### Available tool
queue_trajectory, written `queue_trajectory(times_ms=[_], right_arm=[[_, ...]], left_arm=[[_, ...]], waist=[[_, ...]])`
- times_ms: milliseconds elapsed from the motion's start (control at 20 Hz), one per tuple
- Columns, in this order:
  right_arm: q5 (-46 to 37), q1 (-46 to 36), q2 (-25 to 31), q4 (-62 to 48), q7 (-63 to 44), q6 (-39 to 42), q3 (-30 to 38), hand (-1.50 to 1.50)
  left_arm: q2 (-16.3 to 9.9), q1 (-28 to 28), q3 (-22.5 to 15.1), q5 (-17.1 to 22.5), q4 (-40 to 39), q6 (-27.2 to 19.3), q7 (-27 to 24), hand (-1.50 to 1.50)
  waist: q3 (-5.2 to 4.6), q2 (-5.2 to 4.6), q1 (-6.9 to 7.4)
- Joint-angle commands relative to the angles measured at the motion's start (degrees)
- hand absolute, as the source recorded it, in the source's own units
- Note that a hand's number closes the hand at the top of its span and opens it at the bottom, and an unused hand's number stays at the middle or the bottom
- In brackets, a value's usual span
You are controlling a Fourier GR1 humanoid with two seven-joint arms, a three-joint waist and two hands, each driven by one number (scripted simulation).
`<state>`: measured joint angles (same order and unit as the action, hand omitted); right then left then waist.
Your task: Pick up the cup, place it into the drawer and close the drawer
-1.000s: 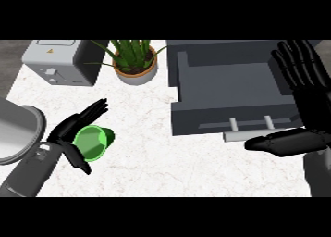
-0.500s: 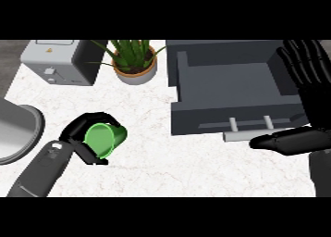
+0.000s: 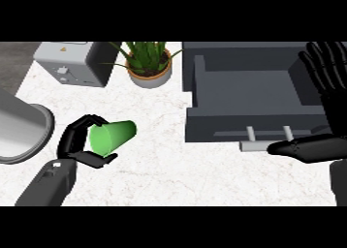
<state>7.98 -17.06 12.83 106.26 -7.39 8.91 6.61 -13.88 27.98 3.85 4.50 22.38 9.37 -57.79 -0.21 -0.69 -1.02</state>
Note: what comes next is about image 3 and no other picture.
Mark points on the green potted plant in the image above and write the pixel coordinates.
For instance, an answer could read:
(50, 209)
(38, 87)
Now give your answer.
(149, 63)

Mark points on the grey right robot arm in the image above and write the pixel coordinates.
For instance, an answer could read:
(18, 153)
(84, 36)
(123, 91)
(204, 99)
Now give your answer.
(345, 182)

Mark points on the large grey metal pot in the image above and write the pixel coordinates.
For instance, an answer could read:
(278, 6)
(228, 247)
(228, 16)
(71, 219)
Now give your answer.
(15, 129)

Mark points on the green cup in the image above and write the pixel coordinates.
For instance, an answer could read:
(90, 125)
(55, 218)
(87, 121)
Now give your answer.
(112, 137)

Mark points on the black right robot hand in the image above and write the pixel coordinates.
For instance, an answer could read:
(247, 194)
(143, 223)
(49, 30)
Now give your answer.
(336, 106)

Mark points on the dark grey cabinet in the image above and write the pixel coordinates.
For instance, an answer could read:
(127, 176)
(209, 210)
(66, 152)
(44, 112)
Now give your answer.
(257, 53)

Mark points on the dark grey open drawer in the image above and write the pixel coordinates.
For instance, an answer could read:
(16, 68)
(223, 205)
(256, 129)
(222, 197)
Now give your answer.
(251, 103)

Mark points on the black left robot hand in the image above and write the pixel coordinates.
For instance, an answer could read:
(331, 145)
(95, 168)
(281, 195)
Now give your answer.
(72, 142)

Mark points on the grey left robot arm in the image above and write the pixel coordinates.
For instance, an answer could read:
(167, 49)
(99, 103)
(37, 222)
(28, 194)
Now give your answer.
(49, 184)

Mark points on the grey toaster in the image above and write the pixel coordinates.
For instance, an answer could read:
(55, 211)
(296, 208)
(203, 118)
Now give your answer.
(77, 63)

